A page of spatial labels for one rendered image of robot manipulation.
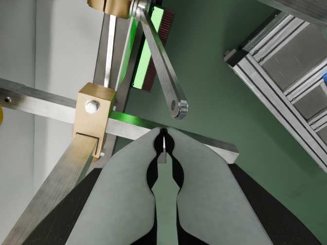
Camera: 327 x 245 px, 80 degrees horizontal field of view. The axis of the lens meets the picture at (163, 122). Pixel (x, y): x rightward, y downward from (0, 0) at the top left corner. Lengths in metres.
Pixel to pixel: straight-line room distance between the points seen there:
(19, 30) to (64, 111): 0.23
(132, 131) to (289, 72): 0.91
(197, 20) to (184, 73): 0.27
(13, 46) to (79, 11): 0.15
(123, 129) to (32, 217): 0.17
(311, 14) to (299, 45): 0.79
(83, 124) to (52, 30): 0.28
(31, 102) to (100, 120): 0.11
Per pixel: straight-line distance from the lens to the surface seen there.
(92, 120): 0.33
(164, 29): 0.42
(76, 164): 0.30
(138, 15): 0.26
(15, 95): 0.38
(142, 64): 0.43
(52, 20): 0.55
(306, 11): 0.31
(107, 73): 0.44
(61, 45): 0.55
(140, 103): 1.23
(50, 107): 0.36
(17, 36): 0.52
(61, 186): 0.27
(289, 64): 1.11
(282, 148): 1.65
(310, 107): 1.27
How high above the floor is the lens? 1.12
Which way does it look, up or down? 61 degrees down
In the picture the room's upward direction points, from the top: 178 degrees clockwise
